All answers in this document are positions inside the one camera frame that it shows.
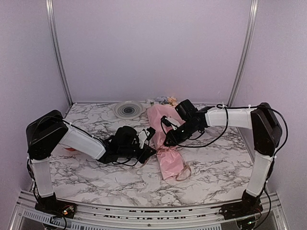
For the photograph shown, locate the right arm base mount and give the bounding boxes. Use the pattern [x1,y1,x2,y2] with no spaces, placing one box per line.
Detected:
[219,190,263,220]

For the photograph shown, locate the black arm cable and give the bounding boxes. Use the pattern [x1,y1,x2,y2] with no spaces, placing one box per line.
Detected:
[111,134,154,167]
[160,104,288,154]

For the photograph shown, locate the left aluminium frame post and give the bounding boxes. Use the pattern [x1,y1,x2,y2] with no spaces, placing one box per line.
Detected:
[46,0,73,107]

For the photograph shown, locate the aluminium frame post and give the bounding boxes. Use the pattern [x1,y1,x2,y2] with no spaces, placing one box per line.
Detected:
[227,0,259,106]
[46,0,73,107]

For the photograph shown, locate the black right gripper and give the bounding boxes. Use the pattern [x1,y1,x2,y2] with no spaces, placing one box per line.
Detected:
[163,120,200,146]

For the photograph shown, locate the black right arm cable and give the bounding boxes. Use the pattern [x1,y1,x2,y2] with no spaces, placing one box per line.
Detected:
[160,104,288,154]

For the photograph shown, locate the beige raffia ribbon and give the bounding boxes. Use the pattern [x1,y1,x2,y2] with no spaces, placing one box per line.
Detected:
[136,155,192,182]

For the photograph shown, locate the striped grey ceramic plate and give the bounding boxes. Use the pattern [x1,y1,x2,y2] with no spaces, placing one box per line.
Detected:
[113,101,146,120]

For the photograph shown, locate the aluminium front rail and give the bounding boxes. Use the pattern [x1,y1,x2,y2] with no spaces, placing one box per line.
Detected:
[8,191,289,230]

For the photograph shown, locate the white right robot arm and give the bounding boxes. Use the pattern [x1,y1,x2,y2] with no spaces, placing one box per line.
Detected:
[160,99,288,215]

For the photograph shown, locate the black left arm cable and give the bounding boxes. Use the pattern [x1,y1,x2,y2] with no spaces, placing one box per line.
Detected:
[111,134,154,167]

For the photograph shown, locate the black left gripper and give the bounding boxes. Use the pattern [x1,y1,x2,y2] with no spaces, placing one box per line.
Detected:
[119,143,156,164]

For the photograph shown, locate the blue fake flower stem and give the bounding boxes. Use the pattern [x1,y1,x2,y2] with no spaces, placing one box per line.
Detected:
[146,96,169,105]

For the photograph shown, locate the right aluminium frame post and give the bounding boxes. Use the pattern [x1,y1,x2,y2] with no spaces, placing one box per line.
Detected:
[227,0,259,106]

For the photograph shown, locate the pink wrapping paper sheet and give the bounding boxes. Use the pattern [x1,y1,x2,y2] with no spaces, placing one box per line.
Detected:
[146,104,187,181]

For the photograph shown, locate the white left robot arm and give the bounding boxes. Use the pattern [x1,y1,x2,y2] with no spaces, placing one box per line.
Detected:
[26,110,156,213]

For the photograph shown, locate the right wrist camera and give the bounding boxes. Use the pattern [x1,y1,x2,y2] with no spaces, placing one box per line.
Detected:
[161,116,184,132]

